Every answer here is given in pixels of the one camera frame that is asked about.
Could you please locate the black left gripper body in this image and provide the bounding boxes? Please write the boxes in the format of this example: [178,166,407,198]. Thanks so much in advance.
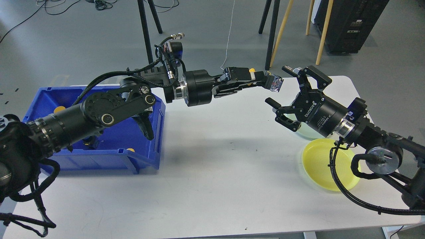
[165,69,224,107]

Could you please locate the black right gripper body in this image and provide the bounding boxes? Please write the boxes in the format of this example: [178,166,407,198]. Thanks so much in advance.
[276,65,354,138]

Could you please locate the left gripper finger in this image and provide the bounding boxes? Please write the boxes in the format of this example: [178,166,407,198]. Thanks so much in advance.
[214,81,265,98]
[224,67,268,82]

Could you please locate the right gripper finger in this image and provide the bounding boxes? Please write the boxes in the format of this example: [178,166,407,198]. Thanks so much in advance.
[265,97,282,110]
[281,65,302,77]

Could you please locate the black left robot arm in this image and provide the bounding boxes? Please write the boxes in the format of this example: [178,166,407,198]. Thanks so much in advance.
[0,33,274,237]

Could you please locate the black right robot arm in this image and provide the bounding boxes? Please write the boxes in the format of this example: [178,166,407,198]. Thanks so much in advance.
[266,66,425,216]

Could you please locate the light green plate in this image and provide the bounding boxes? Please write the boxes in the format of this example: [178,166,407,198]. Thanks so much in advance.
[295,121,325,141]

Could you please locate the yellow plate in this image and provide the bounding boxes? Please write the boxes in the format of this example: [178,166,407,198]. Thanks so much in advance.
[301,138,360,192]

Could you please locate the black tripod legs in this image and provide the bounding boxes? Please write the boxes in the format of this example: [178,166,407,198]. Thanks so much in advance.
[258,0,280,70]
[137,0,164,65]

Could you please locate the black computer case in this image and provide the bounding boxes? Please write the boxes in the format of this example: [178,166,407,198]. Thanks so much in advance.
[325,0,389,54]

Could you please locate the wooden stand legs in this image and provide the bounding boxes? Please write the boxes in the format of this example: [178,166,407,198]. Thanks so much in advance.
[270,0,334,68]

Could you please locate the blue plastic bin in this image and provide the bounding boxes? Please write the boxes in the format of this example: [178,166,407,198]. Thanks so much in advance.
[23,86,166,174]

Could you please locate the white cable with plug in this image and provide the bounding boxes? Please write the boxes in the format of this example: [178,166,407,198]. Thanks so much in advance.
[220,0,237,72]

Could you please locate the black floor cables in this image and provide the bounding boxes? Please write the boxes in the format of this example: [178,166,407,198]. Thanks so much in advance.
[0,0,180,43]

